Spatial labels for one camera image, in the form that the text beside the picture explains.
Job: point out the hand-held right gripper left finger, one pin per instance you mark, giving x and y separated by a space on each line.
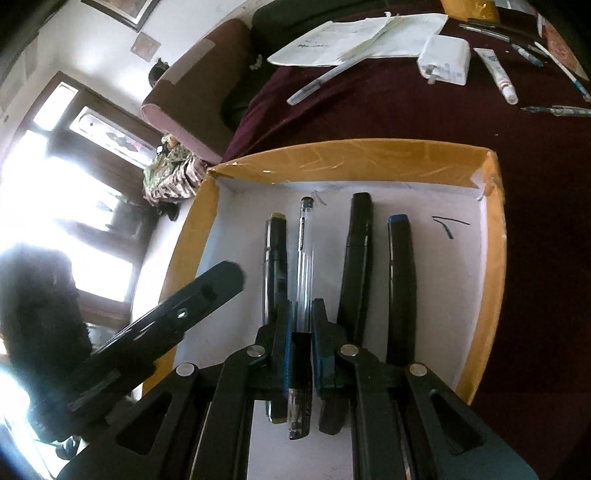
285 332

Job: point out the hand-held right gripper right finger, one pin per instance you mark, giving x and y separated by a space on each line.
319 341

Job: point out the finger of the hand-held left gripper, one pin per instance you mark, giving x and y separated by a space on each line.
203 297

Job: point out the clear gel pen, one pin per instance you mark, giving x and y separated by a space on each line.
304 267

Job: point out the cardboard box tray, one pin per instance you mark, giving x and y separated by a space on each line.
438 323

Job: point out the black marker yellow tip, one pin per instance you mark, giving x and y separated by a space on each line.
275 258

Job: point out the plain black marker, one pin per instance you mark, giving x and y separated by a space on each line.
355 258

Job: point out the black marker blue tip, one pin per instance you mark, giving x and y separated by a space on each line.
400 286

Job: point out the patterned cloth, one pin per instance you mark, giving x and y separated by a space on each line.
171 173

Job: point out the wooden framed window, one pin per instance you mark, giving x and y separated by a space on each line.
124 115

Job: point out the maroon cloth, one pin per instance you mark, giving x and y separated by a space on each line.
369 120

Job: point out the white capped pen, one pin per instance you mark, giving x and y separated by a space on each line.
318 82

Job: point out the white paper sheet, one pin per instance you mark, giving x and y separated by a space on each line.
318 44

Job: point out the white packet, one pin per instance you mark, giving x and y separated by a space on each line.
443 57

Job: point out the folded white paper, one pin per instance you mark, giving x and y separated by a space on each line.
406 32

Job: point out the white ointment tube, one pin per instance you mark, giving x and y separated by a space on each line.
495 71

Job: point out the patterned clear pen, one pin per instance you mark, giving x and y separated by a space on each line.
554 110

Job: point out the blue and white pen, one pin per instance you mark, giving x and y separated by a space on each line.
526 54

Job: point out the thin black pen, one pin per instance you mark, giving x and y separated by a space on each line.
501 27

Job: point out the yellow tape roll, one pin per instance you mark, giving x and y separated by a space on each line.
471 9

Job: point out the orange printed box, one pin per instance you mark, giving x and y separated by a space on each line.
561 46

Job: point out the small wall plaque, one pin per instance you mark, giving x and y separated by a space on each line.
147 45

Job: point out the framed wall picture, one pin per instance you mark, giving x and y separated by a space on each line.
124 9

